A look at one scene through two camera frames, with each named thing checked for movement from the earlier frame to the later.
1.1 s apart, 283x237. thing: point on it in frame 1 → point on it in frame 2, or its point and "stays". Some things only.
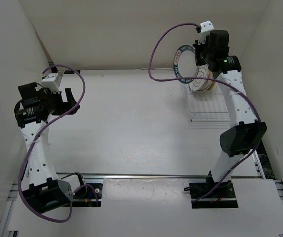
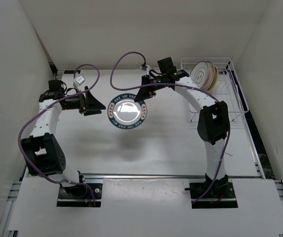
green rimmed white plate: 184,64 → 124,113
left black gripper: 64,106 → 88,105
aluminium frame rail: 155,176 stays
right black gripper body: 202,54 → 147,80
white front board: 161,205 stays
